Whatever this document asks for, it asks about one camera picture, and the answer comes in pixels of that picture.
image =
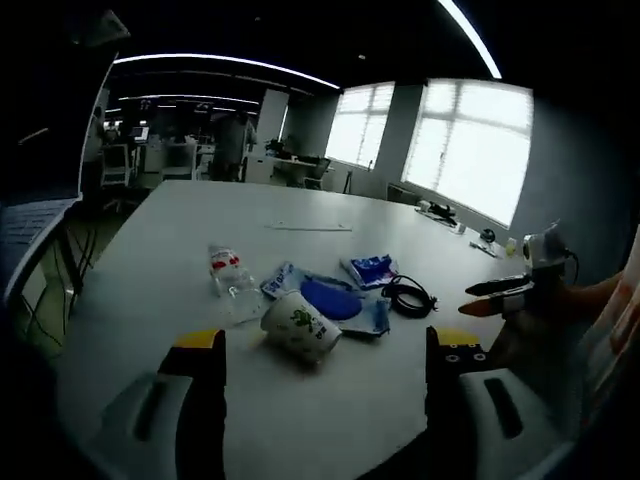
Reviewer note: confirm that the blue oval pad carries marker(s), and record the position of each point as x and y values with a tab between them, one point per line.
332	300

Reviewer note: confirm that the small black object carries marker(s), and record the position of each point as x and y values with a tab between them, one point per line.
488	235

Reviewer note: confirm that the small yellow object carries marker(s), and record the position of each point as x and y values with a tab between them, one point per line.
510	247

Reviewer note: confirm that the green potted plant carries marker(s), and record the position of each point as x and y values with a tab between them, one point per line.
275	145

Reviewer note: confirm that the black device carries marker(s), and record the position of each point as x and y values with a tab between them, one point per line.
442	211

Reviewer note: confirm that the clear plastic water bottle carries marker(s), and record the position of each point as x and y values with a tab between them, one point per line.
230	280

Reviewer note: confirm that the white table socket panel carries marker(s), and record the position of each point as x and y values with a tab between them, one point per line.
310	226

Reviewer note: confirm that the person's white orange shirt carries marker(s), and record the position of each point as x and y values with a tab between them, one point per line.
615	350

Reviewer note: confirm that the white display board stand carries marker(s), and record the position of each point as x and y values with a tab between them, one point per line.
30	230

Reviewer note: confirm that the white paper cup green print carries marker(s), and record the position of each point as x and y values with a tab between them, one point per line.
300	325

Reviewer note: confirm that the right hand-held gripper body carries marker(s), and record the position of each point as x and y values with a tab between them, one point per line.
545	250

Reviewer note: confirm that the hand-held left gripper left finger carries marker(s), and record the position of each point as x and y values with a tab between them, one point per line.
200	410

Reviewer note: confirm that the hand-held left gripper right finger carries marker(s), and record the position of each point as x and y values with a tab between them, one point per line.
450	410

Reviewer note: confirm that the white blue printed package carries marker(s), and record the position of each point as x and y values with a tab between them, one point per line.
282	280

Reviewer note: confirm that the white table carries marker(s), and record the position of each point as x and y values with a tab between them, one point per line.
200	210

